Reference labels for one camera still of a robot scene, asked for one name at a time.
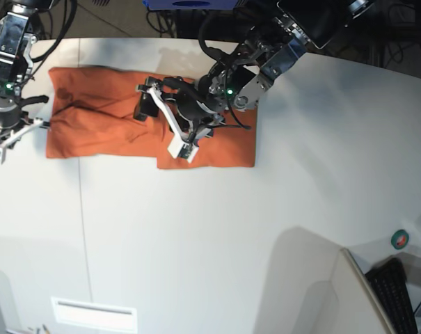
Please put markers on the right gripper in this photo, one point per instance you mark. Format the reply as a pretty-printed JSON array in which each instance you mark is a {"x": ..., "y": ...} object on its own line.
[{"x": 12, "y": 116}]

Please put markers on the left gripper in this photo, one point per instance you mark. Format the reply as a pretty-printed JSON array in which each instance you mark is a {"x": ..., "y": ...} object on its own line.
[{"x": 192, "y": 109}]

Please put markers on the orange t-shirt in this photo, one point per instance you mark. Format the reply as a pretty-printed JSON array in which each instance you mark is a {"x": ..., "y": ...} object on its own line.
[{"x": 93, "y": 113}]

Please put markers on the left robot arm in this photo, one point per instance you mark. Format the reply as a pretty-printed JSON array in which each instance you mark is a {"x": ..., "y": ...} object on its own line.
[{"x": 279, "y": 36}]

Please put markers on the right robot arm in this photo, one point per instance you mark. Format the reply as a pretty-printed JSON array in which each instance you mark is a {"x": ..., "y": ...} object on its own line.
[{"x": 17, "y": 67}]

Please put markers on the blue box with oval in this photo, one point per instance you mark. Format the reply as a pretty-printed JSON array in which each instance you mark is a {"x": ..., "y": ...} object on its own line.
[{"x": 192, "y": 4}]

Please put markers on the green tape roll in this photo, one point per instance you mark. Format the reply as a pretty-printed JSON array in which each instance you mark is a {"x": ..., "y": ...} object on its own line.
[{"x": 400, "y": 239}]

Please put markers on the black keyboard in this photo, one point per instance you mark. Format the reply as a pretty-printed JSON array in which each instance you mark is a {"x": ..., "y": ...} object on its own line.
[{"x": 388, "y": 283}]

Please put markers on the white table partition panel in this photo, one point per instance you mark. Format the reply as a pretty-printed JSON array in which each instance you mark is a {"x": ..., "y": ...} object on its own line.
[{"x": 326, "y": 294}]

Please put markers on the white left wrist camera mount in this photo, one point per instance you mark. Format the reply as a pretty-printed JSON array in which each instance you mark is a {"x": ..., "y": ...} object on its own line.
[{"x": 184, "y": 144}]

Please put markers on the white cable slot cover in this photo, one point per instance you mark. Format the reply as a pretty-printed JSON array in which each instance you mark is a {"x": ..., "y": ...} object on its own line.
[{"x": 95, "y": 316}]

